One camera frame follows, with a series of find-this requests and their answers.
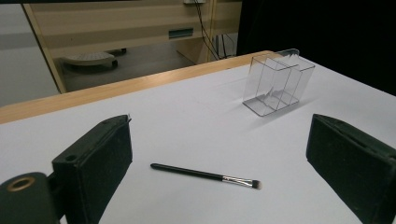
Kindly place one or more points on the black curtain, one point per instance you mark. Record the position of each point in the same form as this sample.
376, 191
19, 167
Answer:
327, 37

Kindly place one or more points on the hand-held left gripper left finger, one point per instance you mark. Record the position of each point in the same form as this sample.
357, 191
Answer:
93, 168

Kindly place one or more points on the round stand base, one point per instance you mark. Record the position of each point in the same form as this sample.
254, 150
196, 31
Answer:
88, 58

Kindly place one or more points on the white cabinet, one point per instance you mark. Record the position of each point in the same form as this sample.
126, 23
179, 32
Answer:
18, 62

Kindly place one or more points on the clear acrylic organizer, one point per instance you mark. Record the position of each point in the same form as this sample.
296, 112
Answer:
274, 81

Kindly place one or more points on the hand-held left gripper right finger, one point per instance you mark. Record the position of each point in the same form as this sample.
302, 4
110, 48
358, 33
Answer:
355, 168

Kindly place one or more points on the white wall socket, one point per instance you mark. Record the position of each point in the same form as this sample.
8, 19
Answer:
194, 1

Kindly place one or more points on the beige wooden desk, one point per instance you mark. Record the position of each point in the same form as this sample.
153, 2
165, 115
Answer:
109, 18

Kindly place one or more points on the white table board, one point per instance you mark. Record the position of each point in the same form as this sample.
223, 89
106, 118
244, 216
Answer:
202, 130

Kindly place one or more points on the black makeup brush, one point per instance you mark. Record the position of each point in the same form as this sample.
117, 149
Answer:
186, 171

